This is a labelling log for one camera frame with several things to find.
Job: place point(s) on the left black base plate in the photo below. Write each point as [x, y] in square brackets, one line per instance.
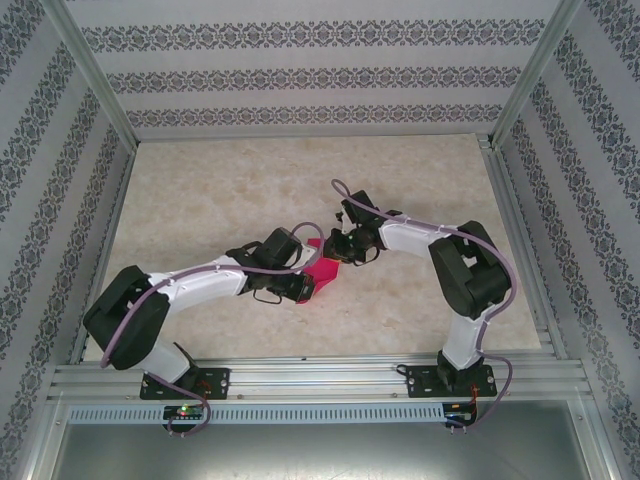
[217, 382]

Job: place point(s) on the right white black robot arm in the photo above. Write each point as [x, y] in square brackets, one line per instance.
[405, 237]

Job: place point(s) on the circuit board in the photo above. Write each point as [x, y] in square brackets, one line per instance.
[184, 411]
[460, 414]

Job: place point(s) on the right circuit board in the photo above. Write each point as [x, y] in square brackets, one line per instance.
[460, 414]

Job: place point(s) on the aluminium mounting rail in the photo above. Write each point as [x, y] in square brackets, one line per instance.
[320, 375]

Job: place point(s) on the aluminium frame post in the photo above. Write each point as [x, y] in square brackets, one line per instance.
[537, 70]
[90, 70]

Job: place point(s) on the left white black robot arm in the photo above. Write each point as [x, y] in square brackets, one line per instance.
[210, 290]

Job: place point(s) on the aluminium frame beam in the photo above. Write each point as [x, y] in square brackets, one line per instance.
[42, 440]
[595, 440]

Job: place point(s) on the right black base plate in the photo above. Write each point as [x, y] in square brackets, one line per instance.
[420, 382]

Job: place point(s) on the aluminium side rail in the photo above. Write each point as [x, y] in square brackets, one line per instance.
[106, 245]
[525, 240]

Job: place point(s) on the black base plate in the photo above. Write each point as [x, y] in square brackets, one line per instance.
[420, 382]
[217, 382]

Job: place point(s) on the magenta cloth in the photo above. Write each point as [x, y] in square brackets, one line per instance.
[325, 272]

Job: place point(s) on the grey metal sheet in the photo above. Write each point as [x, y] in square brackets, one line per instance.
[320, 455]

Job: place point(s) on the left circuit board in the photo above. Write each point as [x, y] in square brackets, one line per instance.
[184, 411]

